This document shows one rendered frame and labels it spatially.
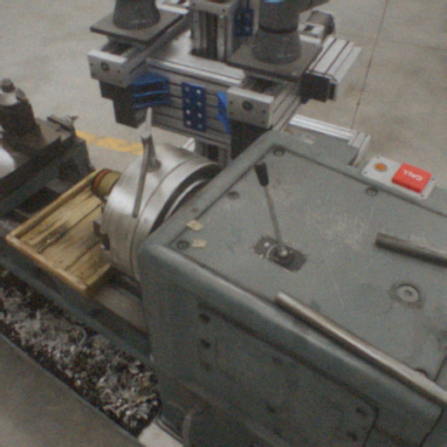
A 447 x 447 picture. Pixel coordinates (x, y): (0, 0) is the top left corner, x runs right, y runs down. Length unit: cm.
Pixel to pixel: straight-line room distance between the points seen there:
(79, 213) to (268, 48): 71
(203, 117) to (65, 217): 59
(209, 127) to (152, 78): 25
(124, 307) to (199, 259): 47
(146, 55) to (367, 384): 134
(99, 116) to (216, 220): 264
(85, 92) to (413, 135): 213
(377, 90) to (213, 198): 295
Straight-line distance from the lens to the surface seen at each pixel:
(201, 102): 180
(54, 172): 172
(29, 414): 226
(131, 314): 133
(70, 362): 162
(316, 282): 88
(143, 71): 186
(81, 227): 152
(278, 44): 160
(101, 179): 130
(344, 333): 81
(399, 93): 388
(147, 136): 106
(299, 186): 104
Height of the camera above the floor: 194
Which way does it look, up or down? 45 degrees down
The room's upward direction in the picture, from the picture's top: straight up
